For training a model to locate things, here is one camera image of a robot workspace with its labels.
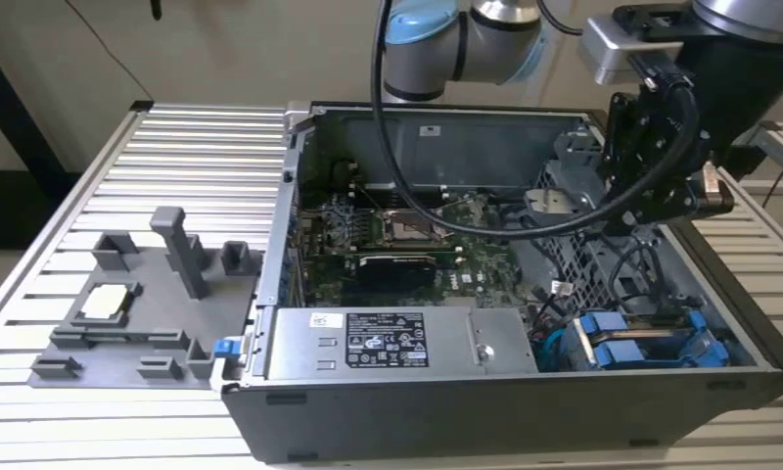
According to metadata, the black disk wire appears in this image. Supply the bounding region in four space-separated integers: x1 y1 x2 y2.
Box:
611 233 680 320

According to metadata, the hard disk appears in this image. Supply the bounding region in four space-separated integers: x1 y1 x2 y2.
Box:
576 309 720 345

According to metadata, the grey perforated disk bay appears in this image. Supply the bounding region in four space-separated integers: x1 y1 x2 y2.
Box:
507 124 629 317

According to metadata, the blue disk carrier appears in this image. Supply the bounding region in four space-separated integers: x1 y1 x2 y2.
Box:
592 340 735 372

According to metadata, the silver metal latch plate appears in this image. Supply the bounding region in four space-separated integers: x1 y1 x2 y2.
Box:
524 187 575 217

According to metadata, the green motherboard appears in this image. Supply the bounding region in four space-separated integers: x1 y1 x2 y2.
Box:
296 188 539 309

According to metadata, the CPU socket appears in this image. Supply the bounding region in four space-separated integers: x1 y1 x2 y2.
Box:
379 207 457 245

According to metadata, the black graphics card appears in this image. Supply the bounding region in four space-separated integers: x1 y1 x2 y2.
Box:
355 252 440 289

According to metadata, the black PC case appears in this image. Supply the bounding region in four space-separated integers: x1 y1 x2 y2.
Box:
220 100 783 465

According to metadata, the silver power supply unit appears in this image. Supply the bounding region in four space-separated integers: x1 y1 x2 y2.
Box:
263 306 541 381

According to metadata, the blue case latch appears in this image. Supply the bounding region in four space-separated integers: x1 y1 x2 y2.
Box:
212 336 244 361

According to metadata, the grey parts rack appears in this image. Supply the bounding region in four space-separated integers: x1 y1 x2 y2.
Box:
30 205 267 391

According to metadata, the silver CPU chip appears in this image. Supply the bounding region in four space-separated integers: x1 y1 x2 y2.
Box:
80 284 133 317

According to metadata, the small brown wrist camera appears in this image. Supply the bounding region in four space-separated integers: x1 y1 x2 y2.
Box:
687 164 737 217

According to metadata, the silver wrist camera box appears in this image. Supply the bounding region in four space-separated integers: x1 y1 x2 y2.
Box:
576 13 687 88

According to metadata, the black wire with white label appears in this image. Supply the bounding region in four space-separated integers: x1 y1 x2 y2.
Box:
533 279 577 327

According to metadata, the black camera cable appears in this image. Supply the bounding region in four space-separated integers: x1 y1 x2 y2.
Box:
369 0 703 241

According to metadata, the blue wire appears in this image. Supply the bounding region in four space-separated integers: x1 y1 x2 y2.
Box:
539 326 568 369

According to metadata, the thin black wall cable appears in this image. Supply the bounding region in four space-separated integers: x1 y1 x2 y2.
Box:
63 0 156 103

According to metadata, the black furniture frame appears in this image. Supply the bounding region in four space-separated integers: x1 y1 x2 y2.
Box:
0 26 84 252

